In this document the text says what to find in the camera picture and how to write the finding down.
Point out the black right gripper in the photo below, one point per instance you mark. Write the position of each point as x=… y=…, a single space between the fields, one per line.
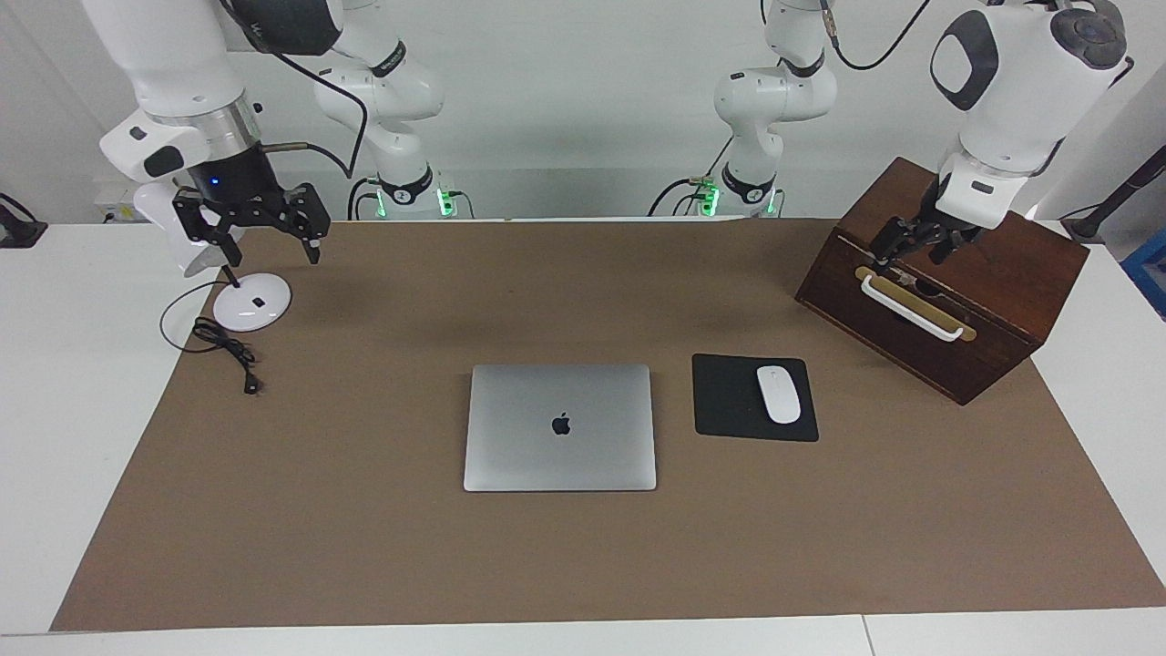
x=232 y=182

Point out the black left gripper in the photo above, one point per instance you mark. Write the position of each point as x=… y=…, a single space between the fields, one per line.
x=943 y=230

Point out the grey aluminium laptop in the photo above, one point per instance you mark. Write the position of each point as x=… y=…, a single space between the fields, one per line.
x=592 y=456

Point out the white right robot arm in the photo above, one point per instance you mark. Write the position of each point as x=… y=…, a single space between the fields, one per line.
x=173 y=55

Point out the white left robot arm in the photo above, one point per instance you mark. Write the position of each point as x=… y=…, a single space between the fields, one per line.
x=1020 y=91

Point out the white desk lamp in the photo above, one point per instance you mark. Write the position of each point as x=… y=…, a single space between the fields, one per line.
x=255 y=310

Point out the dark brown wooden box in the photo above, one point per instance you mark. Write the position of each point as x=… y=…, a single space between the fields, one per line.
x=1029 y=278

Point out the white computer mouse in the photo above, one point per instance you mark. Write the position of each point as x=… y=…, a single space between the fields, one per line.
x=779 y=394

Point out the black stand pole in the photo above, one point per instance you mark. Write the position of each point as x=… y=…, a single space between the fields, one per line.
x=1130 y=187

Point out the blue crate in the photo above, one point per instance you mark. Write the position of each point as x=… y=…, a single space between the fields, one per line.
x=1150 y=273

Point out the black mouse pad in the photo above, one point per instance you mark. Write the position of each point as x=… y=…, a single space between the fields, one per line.
x=724 y=401

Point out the brown table mat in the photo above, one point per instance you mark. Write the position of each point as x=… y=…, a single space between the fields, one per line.
x=364 y=547

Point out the white wall socket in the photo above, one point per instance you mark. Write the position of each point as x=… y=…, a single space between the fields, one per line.
x=114 y=196

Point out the black clamp mount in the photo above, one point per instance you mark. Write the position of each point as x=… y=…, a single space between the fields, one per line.
x=18 y=232

